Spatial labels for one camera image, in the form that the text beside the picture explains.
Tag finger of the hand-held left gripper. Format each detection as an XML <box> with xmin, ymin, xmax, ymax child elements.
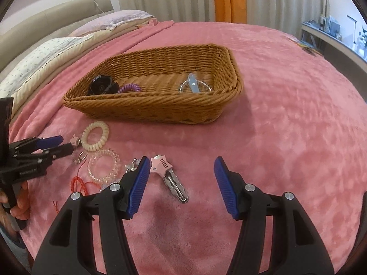
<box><xmin>8</xmin><ymin>135</ymin><xmax>64</xmax><ymax>151</ymax></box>
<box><xmin>16</xmin><ymin>144</ymin><xmax>74</xmax><ymax>167</ymax></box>

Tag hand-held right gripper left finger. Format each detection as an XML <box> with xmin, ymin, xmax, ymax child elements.
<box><xmin>31</xmin><ymin>156</ymin><xmax>151</xmax><ymax>275</ymax></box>

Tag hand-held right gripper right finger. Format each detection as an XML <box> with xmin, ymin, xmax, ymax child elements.
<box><xmin>214</xmin><ymin>156</ymin><xmax>336</xmax><ymax>275</ymax></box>

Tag small pink star hair clip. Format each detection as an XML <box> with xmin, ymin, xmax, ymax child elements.
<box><xmin>70</xmin><ymin>133</ymin><xmax>81</xmax><ymax>152</ymax></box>

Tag pink star metal hair clip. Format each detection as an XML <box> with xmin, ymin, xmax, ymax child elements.
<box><xmin>150</xmin><ymin>155</ymin><xmax>189</xmax><ymax>204</ymax></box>

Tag brown wicker basket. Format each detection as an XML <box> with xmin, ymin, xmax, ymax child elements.
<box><xmin>63</xmin><ymin>44</ymin><xmax>244</xmax><ymax>125</ymax></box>

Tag person's left hand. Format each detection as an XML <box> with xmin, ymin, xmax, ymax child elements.
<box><xmin>0</xmin><ymin>180</ymin><xmax>31</xmax><ymax>222</ymax></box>

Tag clear crystal hairpin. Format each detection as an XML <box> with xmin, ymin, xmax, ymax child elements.
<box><xmin>124</xmin><ymin>156</ymin><xmax>142</xmax><ymax>174</ymax></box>

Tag black hair claw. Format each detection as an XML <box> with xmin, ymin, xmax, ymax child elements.
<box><xmin>87</xmin><ymin>74</ymin><xmax>120</xmax><ymax>96</ymax></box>

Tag white floral pillow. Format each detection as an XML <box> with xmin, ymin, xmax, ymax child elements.
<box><xmin>0</xmin><ymin>34</ymin><xmax>94</xmax><ymax>99</ymax></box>

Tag pink fleece blanket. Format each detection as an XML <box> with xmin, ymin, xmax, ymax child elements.
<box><xmin>8</xmin><ymin>20</ymin><xmax>367</xmax><ymax>275</ymax></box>

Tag light blue hair clip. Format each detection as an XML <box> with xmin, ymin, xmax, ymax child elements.
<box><xmin>187</xmin><ymin>73</ymin><xmax>200</xmax><ymax>94</ymax></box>

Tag beige padded headboard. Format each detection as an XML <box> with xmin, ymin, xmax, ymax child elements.
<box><xmin>0</xmin><ymin>0</ymin><xmax>115</xmax><ymax>52</ymax></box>

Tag cream quilt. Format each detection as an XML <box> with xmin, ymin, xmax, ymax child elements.
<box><xmin>11</xmin><ymin>17</ymin><xmax>161</xmax><ymax>115</ymax></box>

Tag lilac pillow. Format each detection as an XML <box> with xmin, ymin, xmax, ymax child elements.
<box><xmin>69</xmin><ymin>9</ymin><xmax>158</xmax><ymax>37</ymax></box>

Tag white pleated curtain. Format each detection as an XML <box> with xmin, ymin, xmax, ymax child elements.
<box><xmin>115</xmin><ymin>0</ymin><xmax>328</xmax><ymax>36</ymax></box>

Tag row of books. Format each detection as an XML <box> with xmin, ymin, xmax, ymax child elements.
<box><xmin>319</xmin><ymin>14</ymin><xmax>342</xmax><ymax>37</ymax></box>

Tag white desk lamp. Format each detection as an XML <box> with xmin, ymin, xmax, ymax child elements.
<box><xmin>346</xmin><ymin>15</ymin><xmax>359</xmax><ymax>48</ymax></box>

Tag small silver metal ring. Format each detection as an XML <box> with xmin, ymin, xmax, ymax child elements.
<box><xmin>72</xmin><ymin>151</ymin><xmax>88</xmax><ymax>164</ymax></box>

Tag red spiral cord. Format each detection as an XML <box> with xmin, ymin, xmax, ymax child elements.
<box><xmin>52</xmin><ymin>160</ymin><xmax>99</xmax><ymax>212</ymax></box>

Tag cream spiral hair tie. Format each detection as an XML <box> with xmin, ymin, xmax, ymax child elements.
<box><xmin>81</xmin><ymin>121</ymin><xmax>110</xmax><ymax>152</ymax></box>

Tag clear pink spiral hair tie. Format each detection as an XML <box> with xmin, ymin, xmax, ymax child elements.
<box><xmin>87</xmin><ymin>148</ymin><xmax>121</xmax><ymax>184</ymax></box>

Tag purple spiral hair tie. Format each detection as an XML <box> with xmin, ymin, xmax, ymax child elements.
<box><xmin>117</xmin><ymin>83</ymin><xmax>142</xmax><ymax>94</ymax></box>

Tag clear bead bracelet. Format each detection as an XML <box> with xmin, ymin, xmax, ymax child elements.
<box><xmin>179</xmin><ymin>78</ymin><xmax>214</xmax><ymax>94</ymax></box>

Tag grey wall desk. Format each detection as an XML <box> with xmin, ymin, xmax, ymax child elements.
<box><xmin>300</xmin><ymin>21</ymin><xmax>367</xmax><ymax>67</ymax></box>

